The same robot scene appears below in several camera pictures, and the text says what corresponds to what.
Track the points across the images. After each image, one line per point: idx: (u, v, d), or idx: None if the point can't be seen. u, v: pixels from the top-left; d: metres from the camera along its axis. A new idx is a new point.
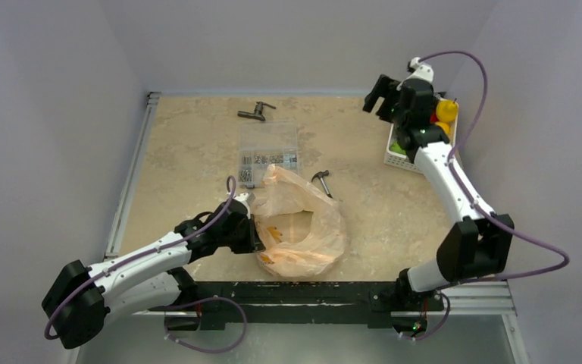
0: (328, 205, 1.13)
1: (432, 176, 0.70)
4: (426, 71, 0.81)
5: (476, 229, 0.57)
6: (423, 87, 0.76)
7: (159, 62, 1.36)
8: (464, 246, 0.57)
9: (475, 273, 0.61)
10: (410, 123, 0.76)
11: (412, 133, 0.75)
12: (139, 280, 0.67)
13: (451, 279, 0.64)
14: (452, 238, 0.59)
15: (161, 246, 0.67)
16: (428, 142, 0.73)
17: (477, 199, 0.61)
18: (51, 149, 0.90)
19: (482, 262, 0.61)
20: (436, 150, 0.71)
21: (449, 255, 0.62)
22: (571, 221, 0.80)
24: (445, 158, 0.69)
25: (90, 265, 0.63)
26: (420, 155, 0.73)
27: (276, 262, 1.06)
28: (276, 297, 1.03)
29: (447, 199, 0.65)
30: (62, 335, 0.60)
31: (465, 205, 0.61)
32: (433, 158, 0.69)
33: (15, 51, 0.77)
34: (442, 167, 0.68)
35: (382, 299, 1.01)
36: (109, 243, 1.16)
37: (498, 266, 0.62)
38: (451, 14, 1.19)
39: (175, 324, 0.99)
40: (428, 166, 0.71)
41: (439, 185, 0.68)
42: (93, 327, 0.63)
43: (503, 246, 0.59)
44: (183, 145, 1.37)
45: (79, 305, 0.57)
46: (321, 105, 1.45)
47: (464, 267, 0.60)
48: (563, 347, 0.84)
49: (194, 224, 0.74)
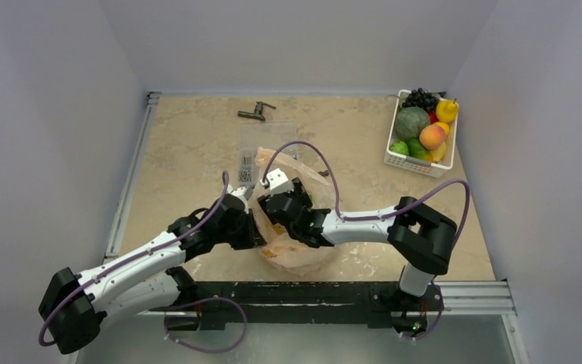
0: (325, 185, 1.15)
1: (347, 236, 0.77)
4: (276, 177, 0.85)
5: (403, 227, 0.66)
6: (276, 198, 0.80)
7: (159, 62, 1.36)
8: (412, 245, 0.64)
9: (447, 249, 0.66)
10: (300, 226, 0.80)
11: (311, 233, 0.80)
12: (132, 283, 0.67)
13: (443, 271, 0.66)
14: (404, 251, 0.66)
15: (152, 249, 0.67)
16: (323, 224, 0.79)
17: (380, 213, 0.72)
18: (51, 150, 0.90)
19: (436, 234, 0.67)
20: (329, 222, 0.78)
21: (423, 265, 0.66)
22: (567, 221, 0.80)
24: (337, 220, 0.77)
25: (80, 272, 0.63)
26: (327, 236, 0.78)
27: (279, 254, 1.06)
28: (276, 297, 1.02)
29: (372, 235, 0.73)
30: (57, 341, 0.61)
31: (380, 224, 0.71)
32: (333, 225, 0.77)
33: (14, 52, 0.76)
34: (344, 224, 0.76)
35: (382, 299, 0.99)
36: (109, 243, 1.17)
37: (449, 225, 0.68)
38: (451, 15, 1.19)
39: (175, 324, 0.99)
40: (339, 233, 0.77)
41: (360, 234, 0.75)
42: (89, 333, 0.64)
43: (430, 212, 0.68)
44: (183, 145, 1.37)
45: (70, 315, 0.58)
46: (321, 105, 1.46)
47: (433, 253, 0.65)
48: (564, 349, 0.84)
49: (189, 221, 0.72)
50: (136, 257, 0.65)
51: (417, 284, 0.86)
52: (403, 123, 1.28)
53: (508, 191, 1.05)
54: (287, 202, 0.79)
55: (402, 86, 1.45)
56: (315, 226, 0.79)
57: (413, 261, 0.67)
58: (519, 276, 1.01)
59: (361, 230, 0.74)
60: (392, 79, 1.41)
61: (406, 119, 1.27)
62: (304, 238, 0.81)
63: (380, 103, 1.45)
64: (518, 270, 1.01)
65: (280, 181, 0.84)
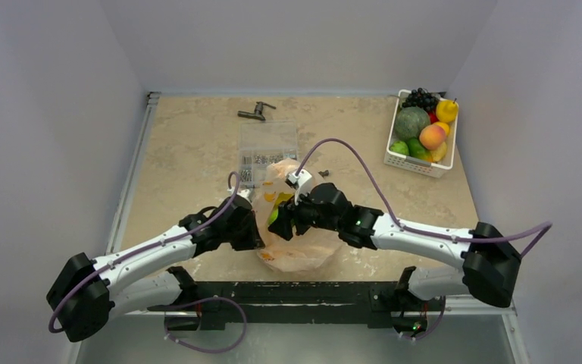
0: None
1: (402, 247, 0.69)
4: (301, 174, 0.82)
5: (481, 257, 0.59)
6: (326, 190, 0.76)
7: (159, 62, 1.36)
8: (488, 277, 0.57)
9: (511, 284, 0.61)
10: (346, 222, 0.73)
11: (353, 230, 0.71)
12: (143, 274, 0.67)
13: (505, 305, 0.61)
14: (471, 277, 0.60)
15: (166, 240, 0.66)
16: (371, 221, 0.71)
17: (454, 233, 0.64)
18: (51, 149, 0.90)
19: (505, 270, 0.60)
20: (382, 226, 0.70)
21: (483, 292, 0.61)
22: (567, 221, 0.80)
24: (395, 227, 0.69)
25: (95, 259, 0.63)
26: (377, 243, 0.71)
27: (276, 258, 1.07)
28: (277, 297, 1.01)
29: (433, 252, 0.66)
30: (67, 329, 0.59)
31: (450, 246, 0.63)
32: (389, 233, 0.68)
33: (14, 51, 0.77)
34: (404, 233, 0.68)
35: (382, 299, 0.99)
36: (109, 243, 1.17)
37: (516, 261, 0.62)
38: (451, 15, 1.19)
39: (175, 324, 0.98)
40: (391, 242, 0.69)
41: (417, 248, 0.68)
42: (97, 321, 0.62)
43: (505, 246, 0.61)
44: (183, 145, 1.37)
45: (83, 298, 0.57)
46: (321, 105, 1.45)
47: (502, 290, 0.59)
48: (564, 349, 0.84)
49: (198, 218, 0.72)
50: (149, 246, 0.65)
51: (430, 290, 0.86)
52: (403, 123, 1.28)
53: (508, 192, 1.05)
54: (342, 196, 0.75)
55: (402, 87, 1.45)
56: (359, 224, 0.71)
57: (474, 287, 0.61)
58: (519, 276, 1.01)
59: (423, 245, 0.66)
60: (392, 79, 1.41)
61: (406, 119, 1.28)
62: (345, 236, 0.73)
63: (380, 103, 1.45)
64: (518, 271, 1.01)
65: (305, 178, 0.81)
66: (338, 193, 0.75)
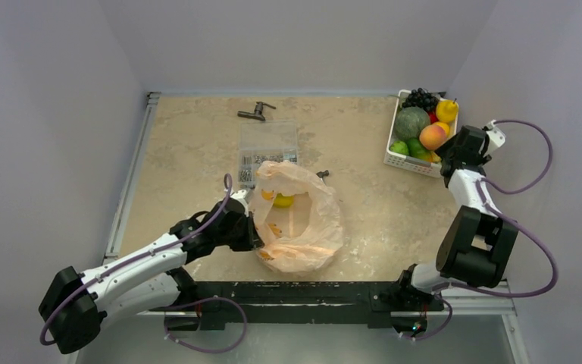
0: (326, 196, 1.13)
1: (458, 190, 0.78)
4: (497, 136, 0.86)
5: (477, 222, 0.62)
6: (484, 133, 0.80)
7: (159, 62, 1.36)
8: (461, 228, 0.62)
9: (467, 271, 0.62)
10: (459, 155, 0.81)
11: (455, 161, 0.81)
12: (133, 283, 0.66)
13: (443, 271, 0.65)
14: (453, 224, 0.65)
15: (154, 249, 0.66)
16: (467, 169, 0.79)
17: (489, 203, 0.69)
18: (51, 150, 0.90)
19: (473, 260, 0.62)
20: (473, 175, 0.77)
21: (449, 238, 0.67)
22: (567, 221, 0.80)
24: (475, 179, 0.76)
25: (83, 271, 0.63)
26: (453, 176, 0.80)
27: (276, 258, 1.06)
28: (276, 297, 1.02)
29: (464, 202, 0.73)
30: (58, 340, 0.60)
31: (478, 204, 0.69)
32: (467, 174, 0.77)
33: (14, 51, 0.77)
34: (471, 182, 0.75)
35: (383, 299, 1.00)
36: (109, 243, 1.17)
37: (490, 271, 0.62)
38: (451, 15, 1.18)
39: (176, 324, 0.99)
40: (457, 181, 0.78)
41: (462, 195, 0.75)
42: (90, 332, 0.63)
43: (503, 248, 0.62)
44: (183, 145, 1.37)
45: (73, 312, 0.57)
46: (321, 105, 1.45)
47: (454, 256, 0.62)
48: (564, 349, 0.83)
49: (190, 224, 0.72)
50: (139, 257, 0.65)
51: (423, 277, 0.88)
52: (403, 123, 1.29)
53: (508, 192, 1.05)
54: (480, 143, 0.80)
55: (402, 87, 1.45)
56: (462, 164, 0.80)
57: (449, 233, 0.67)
58: (518, 275, 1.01)
59: (465, 200, 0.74)
60: (392, 79, 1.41)
61: (406, 119, 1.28)
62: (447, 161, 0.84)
63: (380, 103, 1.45)
64: (518, 271, 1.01)
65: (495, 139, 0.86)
66: (478, 138, 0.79)
